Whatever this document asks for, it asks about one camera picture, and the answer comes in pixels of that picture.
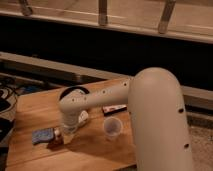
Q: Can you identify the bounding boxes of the red white candy bar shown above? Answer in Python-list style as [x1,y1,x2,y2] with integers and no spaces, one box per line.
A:
[102,105,127,116]

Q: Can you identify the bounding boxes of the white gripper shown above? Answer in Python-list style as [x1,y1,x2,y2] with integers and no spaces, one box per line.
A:
[61,112,80,134]

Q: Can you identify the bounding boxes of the black cables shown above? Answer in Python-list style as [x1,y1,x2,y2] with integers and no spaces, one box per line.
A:
[0,77,18,114]

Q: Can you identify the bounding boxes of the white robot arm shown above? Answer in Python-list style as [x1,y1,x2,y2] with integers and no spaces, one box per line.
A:
[59,67,194,171]

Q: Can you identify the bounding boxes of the black round bowl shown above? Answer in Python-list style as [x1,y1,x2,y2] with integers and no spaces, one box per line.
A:
[59,86,90,100]

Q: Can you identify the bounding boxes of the clear plastic cup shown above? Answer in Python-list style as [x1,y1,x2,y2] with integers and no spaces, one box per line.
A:
[103,117,123,140]

